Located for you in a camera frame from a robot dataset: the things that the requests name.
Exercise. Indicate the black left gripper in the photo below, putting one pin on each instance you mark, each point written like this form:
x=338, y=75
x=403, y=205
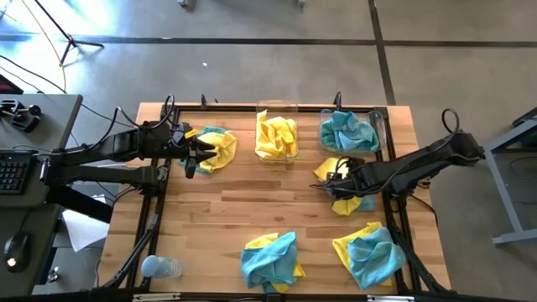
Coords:
x=189, y=157

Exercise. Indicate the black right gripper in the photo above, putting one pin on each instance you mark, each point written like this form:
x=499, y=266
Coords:
x=352, y=182

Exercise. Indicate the blue microfiber towel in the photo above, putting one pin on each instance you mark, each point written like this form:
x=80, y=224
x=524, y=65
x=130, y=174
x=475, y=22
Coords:
x=373, y=258
x=363, y=134
x=369, y=204
x=268, y=262

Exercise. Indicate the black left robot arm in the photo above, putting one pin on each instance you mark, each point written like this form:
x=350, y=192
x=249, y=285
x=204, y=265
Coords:
x=121, y=144

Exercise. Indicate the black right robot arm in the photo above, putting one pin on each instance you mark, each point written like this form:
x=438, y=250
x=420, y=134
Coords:
x=419, y=165

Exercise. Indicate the black table edge clamp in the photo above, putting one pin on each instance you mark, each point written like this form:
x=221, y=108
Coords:
x=337, y=100
x=204, y=100

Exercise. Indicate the clear plastic basket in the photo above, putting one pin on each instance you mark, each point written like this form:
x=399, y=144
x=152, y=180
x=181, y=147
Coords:
x=379, y=126
x=277, y=105

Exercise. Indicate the clear water bottle blue cap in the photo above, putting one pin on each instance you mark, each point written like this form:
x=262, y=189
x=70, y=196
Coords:
x=165, y=267

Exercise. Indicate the black support beam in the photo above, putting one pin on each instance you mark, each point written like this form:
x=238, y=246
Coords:
x=81, y=202

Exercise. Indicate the white paper sheet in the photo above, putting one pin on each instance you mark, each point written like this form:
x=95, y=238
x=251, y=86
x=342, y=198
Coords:
x=84, y=230

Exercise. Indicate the grey desk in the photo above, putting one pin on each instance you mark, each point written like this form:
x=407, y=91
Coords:
x=46, y=138

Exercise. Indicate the black tripod stand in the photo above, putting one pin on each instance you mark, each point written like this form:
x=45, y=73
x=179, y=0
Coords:
x=69, y=40

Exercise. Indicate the grey metal side table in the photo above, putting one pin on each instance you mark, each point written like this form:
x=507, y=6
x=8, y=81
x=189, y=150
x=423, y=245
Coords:
x=509, y=201

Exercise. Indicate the black desk clamp tool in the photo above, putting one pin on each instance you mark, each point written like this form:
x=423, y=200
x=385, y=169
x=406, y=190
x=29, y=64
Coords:
x=23, y=119

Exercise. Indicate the black keyboard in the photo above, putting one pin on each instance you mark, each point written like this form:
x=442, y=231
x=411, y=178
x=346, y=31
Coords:
x=12, y=174

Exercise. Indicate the dark red screen device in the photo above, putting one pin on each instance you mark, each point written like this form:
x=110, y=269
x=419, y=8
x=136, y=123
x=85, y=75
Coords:
x=8, y=85

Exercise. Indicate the black computer mouse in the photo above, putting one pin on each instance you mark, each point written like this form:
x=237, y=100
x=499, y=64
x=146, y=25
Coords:
x=16, y=251

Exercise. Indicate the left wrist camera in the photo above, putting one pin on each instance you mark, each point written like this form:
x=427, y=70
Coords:
x=179, y=132

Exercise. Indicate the black aluminium table frame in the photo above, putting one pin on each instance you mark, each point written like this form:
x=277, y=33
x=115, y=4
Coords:
x=230, y=108

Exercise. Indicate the silver metal bracket plate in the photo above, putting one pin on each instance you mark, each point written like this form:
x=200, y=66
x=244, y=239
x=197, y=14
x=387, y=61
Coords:
x=155, y=297
x=390, y=298

